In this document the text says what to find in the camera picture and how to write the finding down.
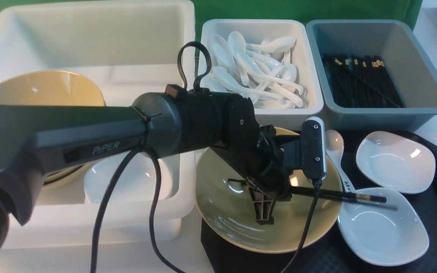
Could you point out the tan noodle bowl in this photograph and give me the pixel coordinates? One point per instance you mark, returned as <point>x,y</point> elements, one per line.
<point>228,209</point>

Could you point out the white spoon blue print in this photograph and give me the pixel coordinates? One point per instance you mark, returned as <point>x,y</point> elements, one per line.
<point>334,149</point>

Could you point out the black chopsticks pile in bin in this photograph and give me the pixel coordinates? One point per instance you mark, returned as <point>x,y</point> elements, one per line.
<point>360,82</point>

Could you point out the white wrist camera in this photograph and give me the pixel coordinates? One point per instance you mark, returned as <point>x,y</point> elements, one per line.
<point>313,153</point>

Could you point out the white spoon bin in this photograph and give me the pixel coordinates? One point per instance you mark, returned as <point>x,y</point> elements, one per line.
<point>284,86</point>

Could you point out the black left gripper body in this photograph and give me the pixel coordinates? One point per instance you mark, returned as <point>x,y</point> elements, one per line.
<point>266,166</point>

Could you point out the grey-blue chopstick bin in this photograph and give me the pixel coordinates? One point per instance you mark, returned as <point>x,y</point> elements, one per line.
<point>411,70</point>

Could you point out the white dish in tub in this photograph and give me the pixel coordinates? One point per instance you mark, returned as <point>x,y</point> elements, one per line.
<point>137,182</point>

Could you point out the left robot arm dark grey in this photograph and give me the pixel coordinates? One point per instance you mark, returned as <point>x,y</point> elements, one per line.
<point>36,141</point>

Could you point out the large white plastic tub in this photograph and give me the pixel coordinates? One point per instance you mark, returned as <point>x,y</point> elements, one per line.
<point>127,48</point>

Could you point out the white spoon of pile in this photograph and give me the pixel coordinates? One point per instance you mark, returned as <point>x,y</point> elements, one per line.
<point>281,44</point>
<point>222,53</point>

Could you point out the top stacked tan bowl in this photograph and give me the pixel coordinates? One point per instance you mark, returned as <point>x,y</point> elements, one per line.
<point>51,88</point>

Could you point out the white spoon left of pile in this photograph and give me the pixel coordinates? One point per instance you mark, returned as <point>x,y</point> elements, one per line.
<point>222,53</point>

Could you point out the black serving tray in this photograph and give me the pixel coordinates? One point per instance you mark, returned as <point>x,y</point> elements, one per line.
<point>330,254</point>

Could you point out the white spoon top of pile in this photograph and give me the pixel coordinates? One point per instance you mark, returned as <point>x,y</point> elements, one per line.
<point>281,44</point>

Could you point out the white dish tray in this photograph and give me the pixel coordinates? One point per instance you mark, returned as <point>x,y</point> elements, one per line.
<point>397,163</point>
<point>383,237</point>

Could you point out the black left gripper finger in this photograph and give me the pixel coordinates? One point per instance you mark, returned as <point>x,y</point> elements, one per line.
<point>263,207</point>

